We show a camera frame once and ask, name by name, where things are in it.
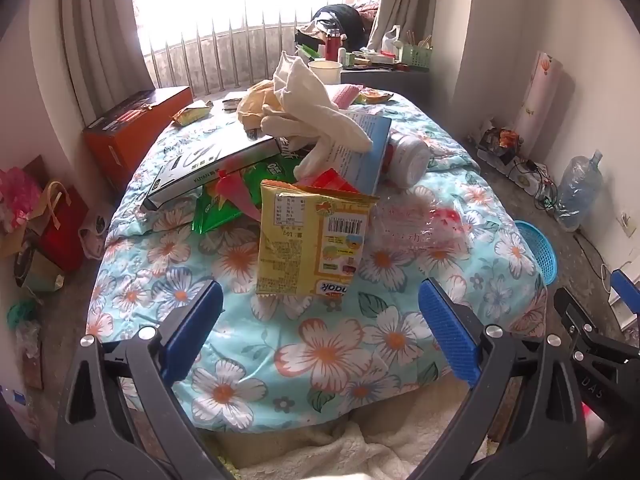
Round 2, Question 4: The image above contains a blue plastic trash basket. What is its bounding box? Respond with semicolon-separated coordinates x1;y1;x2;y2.
515;220;558;286

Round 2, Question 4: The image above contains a red gift bag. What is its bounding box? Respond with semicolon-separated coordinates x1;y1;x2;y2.
38;180;89;273

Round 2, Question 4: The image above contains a floral blue quilt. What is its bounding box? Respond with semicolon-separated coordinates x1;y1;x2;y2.
86;96;548;432

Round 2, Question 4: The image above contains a pink plastic bag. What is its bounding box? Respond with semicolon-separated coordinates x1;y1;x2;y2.
0;167;41;234

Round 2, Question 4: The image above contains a floor clutter pile with cables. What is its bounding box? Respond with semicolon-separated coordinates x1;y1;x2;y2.
477;124;558;211

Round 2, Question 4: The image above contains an orange cardboard box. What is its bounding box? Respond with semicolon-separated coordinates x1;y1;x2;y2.
82;86;193;192

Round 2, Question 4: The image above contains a clear plastic wrapper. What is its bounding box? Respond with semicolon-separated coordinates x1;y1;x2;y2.
368;194;469;252

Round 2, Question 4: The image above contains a white red-capped milk bottle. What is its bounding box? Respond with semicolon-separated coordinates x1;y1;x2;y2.
382;130;432;190

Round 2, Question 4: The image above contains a left beige curtain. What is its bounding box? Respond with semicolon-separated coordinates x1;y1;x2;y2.
60;0;154;124

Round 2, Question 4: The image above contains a white detergent bottle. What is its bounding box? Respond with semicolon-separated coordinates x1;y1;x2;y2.
381;25;402;58

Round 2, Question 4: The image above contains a beige curtain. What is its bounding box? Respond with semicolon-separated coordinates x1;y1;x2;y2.
368;0;436;50
60;0;154;124

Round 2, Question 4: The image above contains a dark grey cabinet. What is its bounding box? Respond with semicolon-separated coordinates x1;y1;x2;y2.
341;67;430;108

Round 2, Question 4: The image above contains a red thermos bottle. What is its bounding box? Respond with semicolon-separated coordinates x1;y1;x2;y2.
324;28;342;62

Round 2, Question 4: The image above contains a blue white medicine box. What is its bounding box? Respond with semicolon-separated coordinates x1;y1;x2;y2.
321;112;392;195

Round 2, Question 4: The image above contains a white cloth glove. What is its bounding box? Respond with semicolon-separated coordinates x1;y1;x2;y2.
260;52;372;180

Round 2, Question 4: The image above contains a yellow snack packet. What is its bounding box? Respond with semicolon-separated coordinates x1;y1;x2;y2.
256;180;378;298

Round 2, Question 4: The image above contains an empty water jug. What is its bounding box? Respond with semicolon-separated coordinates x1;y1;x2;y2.
555;150;603;232

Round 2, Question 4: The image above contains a black white box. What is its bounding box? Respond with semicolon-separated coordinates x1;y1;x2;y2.
143;125;281;210

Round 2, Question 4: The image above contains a rolled floral wallpaper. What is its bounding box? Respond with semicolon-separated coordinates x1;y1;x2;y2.
513;51;563;157

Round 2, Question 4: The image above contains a green chip bag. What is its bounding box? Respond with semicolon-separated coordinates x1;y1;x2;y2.
192;154;302;234

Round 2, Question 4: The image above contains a black bag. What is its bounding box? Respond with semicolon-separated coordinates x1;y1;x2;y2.
312;3;369;51

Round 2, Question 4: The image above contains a small yellow-green snack packet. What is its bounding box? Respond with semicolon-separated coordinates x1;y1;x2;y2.
172;100;214;128

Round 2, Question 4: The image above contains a white paper cup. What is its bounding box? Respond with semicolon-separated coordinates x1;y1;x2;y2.
308;60;343;84

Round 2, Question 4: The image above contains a right beige curtain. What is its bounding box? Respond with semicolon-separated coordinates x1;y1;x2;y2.
368;0;436;50

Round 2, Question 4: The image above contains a green plastic basket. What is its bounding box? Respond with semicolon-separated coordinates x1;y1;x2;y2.
399;44;433;70

